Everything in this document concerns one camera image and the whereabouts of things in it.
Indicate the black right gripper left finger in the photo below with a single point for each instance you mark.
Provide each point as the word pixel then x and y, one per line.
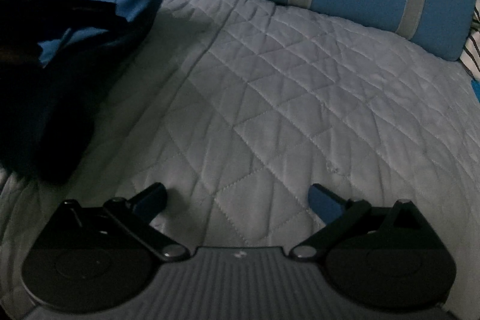
pixel 92 259

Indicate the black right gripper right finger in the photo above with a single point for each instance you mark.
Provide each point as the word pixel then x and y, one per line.
pixel 386 259

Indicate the blue fleece jacket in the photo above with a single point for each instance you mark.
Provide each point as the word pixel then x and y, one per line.
pixel 58 60

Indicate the blue grey trimmed garment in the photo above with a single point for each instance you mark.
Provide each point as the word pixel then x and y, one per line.
pixel 476 88

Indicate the grey white patterned cloth pile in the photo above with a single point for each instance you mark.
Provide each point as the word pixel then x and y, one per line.
pixel 470 57

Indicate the grey quilted bedspread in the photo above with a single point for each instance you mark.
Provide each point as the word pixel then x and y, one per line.
pixel 238 106

